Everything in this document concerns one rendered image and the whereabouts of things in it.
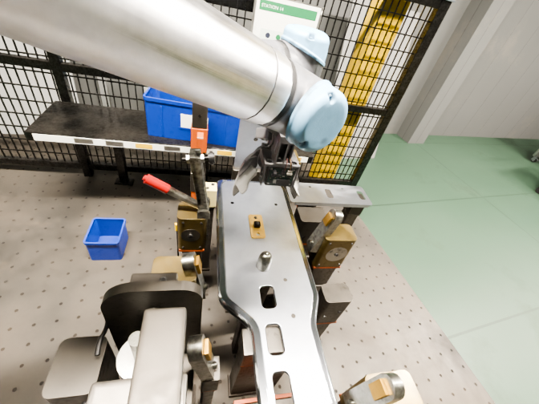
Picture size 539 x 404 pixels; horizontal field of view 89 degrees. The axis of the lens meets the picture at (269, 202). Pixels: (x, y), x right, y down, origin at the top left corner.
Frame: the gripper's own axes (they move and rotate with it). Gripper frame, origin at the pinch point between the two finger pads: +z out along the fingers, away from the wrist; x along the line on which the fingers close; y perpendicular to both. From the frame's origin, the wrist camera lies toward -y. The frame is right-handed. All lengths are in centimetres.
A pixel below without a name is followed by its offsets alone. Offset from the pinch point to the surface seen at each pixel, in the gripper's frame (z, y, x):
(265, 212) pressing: 11.1, -5.6, 3.2
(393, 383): 0.7, 40.7, 13.7
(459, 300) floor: 111, -22, 170
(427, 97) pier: 48, -269, 270
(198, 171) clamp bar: -7.2, 1.8, -15.5
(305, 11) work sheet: -32, -54, 16
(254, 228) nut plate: 10.8, 1.2, -0.7
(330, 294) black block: 12.1, 20.0, 15.0
